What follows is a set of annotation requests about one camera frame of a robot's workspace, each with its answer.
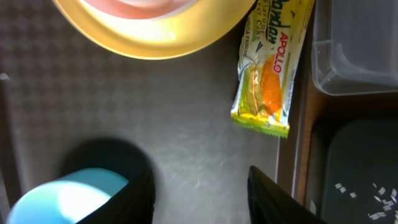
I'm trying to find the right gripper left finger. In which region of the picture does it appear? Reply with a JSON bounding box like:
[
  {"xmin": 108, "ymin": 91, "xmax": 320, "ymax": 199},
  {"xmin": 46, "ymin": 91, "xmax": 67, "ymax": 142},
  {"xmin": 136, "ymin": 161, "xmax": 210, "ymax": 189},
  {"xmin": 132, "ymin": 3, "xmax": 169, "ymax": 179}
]
[{"xmin": 78, "ymin": 170, "xmax": 155, "ymax": 224}]

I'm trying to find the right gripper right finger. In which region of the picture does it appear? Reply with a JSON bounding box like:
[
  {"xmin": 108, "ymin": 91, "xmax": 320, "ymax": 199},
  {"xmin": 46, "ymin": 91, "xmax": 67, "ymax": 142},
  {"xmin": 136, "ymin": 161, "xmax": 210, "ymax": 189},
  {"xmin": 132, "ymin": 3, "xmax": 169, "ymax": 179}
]
[{"xmin": 248, "ymin": 166, "xmax": 326, "ymax": 224}]

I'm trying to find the light blue bowl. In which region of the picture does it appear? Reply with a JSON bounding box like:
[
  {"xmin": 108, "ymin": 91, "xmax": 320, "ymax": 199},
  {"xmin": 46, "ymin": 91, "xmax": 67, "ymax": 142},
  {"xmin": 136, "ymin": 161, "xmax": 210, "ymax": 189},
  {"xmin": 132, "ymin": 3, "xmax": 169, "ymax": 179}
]
[{"xmin": 6, "ymin": 168, "xmax": 129, "ymax": 224}]

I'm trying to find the green yellow snack wrapper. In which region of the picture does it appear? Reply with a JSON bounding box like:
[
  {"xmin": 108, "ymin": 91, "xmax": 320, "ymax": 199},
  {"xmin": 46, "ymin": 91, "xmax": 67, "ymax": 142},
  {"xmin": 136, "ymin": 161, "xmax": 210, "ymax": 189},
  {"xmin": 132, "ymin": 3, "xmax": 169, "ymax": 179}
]
[{"xmin": 231, "ymin": 0, "xmax": 315, "ymax": 138}]

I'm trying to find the leftover rice pile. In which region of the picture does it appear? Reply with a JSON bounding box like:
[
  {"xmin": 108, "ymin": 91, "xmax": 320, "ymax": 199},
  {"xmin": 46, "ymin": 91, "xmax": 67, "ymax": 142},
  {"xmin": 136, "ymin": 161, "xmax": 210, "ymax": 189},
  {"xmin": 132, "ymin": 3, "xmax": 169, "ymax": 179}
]
[{"xmin": 334, "ymin": 182, "xmax": 397, "ymax": 224}]

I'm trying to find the black plastic tray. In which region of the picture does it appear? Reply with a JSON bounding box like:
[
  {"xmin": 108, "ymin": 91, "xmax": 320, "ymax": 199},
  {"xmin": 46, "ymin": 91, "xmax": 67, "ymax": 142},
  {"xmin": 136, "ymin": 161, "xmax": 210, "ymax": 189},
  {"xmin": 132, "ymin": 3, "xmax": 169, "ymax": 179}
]
[{"xmin": 305, "ymin": 119, "xmax": 397, "ymax": 223}]

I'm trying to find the dark brown serving tray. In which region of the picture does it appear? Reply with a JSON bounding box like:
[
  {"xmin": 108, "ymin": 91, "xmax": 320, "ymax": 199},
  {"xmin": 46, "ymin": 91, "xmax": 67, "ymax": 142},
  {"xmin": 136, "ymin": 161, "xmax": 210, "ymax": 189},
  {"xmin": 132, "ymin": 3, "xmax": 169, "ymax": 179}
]
[{"xmin": 1, "ymin": 1, "xmax": 280, "ymax": 223}]

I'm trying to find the clear plastic bin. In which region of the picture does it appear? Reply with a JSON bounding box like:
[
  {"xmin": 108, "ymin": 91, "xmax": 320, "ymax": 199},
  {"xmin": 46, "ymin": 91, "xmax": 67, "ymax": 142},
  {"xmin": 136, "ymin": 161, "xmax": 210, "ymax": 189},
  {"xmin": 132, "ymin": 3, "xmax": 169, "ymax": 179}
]
[{"xmin": 312, "ymin": 0, "xmax": 397, "ymax": 96}]

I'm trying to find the yellow plate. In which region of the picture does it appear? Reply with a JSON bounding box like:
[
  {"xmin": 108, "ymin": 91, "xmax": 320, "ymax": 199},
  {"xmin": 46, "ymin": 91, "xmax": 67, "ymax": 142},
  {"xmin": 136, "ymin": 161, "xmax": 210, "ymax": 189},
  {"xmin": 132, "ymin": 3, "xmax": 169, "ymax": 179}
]
[{"xmin": 53, "ymin": 0, "xmax": 254, "ymax": 60}]

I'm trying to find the pink small plate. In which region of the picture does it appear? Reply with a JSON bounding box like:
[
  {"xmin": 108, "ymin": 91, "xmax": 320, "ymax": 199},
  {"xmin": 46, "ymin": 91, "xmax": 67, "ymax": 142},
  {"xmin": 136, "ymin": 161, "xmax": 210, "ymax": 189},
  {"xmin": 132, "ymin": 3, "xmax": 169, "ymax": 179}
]
[{"xmin": 81, "ymin": 0, "xmax": 197, "ymax": 20}]

